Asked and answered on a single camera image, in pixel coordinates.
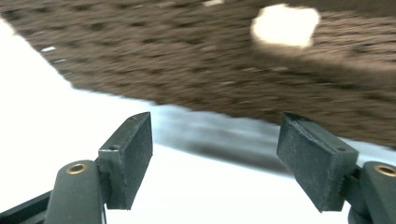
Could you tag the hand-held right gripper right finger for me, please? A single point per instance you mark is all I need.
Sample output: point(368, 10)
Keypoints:
point(314, 161)

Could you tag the white sock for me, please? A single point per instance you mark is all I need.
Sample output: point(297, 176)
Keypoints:
point(285, 25)

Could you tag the brown wicker basket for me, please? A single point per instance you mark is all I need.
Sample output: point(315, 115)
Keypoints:
point(186, 56)

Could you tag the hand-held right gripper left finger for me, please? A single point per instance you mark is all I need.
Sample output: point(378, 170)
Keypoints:
point(130, 161)

